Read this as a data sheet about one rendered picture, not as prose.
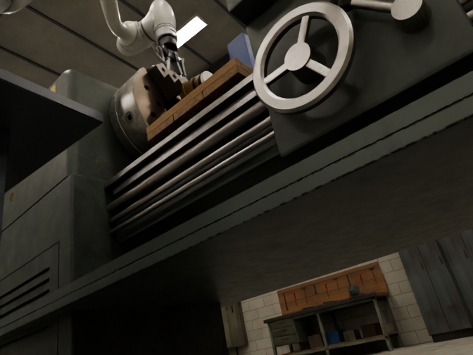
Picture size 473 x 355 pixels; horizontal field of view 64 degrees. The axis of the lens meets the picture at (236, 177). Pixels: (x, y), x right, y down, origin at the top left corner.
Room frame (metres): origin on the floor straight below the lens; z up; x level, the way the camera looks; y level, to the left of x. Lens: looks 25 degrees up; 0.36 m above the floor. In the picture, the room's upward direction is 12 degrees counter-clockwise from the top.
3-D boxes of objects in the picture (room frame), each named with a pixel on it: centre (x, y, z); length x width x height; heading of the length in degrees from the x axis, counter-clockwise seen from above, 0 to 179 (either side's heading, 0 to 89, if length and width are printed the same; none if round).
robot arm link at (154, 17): (1.16, 0.18, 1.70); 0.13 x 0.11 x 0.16; 64
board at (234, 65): (0.83, -0.03, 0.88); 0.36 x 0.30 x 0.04; 143
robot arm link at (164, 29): (1.16, 0.17, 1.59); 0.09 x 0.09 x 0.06
